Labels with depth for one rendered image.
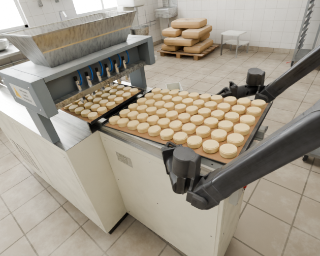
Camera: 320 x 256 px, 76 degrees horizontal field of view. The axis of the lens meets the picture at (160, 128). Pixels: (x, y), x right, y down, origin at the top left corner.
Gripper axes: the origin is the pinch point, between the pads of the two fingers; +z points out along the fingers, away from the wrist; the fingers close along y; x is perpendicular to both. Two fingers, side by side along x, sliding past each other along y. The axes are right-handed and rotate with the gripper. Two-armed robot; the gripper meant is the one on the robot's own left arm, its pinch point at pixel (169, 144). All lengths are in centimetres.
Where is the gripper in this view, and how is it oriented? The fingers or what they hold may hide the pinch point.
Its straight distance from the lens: 71.4
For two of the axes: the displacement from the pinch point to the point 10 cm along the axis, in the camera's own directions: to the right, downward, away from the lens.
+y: 1.5, 8.2, 5.5
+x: 9.8, -2.1, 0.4
